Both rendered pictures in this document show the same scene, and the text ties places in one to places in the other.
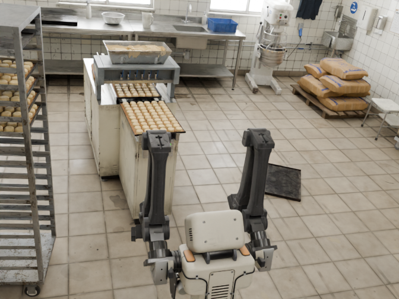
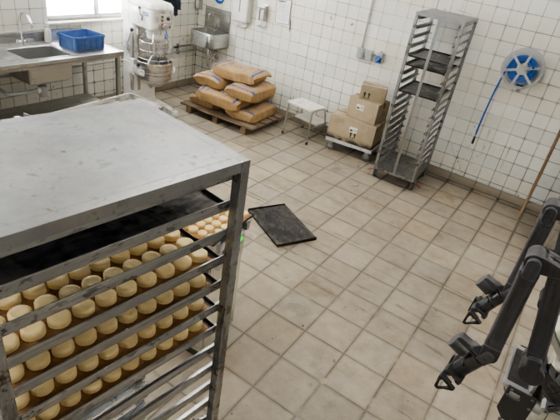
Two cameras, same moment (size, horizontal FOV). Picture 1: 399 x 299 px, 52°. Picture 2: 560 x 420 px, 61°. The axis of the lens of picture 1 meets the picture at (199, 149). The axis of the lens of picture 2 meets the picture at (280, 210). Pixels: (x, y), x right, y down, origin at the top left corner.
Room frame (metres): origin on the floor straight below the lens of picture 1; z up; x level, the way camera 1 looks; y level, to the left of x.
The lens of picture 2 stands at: (1.03, 1.56, 2.32)
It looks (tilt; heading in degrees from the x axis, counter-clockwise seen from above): 30 degrees down; 318
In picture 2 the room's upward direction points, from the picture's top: 10 degrees clockwise
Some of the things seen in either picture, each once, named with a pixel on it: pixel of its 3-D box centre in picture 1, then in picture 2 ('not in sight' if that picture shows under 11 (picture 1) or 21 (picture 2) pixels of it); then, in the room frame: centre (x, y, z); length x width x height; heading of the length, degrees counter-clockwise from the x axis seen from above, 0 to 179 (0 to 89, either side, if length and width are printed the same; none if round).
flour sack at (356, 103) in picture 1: (343, 101); (252, 109); (5.98, -2.08, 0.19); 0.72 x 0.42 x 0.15; 113
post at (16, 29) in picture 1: (31, 177); (216, 384); (1.91, 0.93, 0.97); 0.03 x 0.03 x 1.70; 11
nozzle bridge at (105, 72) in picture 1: (136, 79); not in sight; (3.57, 0.66, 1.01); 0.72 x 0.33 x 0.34; 113
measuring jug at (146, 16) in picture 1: (147, 20); not in sight; (6.08, 1.00, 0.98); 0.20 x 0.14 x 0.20; 59
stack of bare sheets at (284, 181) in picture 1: (282, 181); (281, 223); (3.75, -0.92, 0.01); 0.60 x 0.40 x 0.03; 171
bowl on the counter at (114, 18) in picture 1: (113, 19); not in sight; (6.05, 1.49, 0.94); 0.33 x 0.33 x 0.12
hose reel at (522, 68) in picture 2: not in sight; (508, 101); (3.39, -3.51, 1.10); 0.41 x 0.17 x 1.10; 19
